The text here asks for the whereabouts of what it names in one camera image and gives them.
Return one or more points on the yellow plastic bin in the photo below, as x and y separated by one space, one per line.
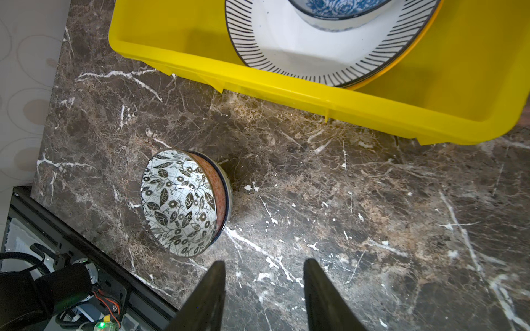
466 82

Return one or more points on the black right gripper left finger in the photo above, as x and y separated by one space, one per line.
204 308

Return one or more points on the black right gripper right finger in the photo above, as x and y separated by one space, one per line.
325 308

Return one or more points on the white black-striped-rim plate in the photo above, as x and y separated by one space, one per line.
271 36

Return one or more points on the black leaf-pattern bowl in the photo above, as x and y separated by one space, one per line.
178 203

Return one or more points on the blue floral ceramic bowl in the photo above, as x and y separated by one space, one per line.
339 15

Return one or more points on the orange patterned bowl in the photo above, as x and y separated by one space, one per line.
221 188

